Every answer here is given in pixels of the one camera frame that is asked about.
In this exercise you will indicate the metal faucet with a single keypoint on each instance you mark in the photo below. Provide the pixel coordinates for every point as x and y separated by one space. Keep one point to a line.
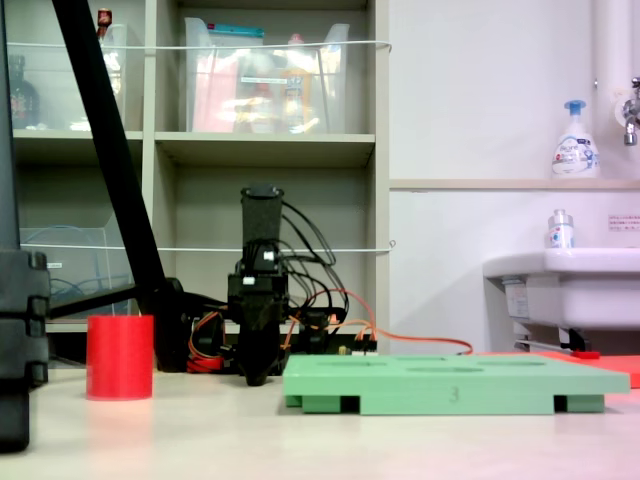
630 117

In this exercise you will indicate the red cylinder block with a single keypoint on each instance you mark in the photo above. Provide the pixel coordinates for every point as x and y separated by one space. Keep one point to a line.
120 357

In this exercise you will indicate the white soap pump bottle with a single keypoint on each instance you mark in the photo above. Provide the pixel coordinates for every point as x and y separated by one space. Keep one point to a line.
575 150

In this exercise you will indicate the green board with shaped holes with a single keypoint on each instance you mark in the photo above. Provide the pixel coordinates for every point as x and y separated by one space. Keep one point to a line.
450 385

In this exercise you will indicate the small circuit board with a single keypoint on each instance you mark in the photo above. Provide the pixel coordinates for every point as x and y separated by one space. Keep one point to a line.
362 351

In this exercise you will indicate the red flat mat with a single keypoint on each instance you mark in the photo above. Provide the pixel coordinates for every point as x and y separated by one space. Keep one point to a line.
620 367

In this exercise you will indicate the large clear plastic bin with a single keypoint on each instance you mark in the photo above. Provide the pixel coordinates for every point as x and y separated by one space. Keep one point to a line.
265 90

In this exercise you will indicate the thick black tripod leg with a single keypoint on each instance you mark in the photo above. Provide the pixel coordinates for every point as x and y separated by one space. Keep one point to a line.
107 140

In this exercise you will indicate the small red block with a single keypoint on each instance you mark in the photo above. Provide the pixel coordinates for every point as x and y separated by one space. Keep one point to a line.
586 355

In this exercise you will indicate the blue-topped packet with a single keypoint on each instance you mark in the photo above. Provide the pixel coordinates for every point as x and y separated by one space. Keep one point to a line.
235 32

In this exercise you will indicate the black clamp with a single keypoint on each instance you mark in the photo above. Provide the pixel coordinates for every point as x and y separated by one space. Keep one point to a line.
316 330

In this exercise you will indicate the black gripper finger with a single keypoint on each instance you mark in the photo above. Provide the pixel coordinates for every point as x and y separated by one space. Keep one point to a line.
259 357

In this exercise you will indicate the dark round bottle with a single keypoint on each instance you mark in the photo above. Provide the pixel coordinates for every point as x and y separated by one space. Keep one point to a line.
22 100

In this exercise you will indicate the pink-printed wall label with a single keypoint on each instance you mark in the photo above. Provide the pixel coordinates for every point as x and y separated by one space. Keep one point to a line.
624 222

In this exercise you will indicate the white sink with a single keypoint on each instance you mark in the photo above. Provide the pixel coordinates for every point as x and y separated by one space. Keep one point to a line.
590 295

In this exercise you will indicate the red-capped bottle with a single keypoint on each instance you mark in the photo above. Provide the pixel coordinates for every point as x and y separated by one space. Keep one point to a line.
104 20

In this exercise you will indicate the thin black tripod strut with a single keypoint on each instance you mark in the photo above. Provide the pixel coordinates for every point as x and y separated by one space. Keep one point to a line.
90 300

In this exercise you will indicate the notched black stack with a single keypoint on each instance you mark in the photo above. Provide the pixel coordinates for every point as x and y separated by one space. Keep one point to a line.
20 310

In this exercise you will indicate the small silver-capped bottle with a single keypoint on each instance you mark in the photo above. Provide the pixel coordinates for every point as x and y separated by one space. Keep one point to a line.
560 232

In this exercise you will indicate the dark vertical tripod post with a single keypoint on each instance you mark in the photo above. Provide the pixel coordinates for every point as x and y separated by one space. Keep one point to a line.
7 125

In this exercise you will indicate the orange-labelled bottle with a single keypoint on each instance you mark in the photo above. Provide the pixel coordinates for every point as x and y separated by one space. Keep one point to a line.
297 90

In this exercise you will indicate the beige shelf unit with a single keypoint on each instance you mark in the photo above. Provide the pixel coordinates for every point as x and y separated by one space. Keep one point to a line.
265 150

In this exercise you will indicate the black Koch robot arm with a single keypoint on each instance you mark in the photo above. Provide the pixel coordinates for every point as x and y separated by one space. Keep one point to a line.
262 220

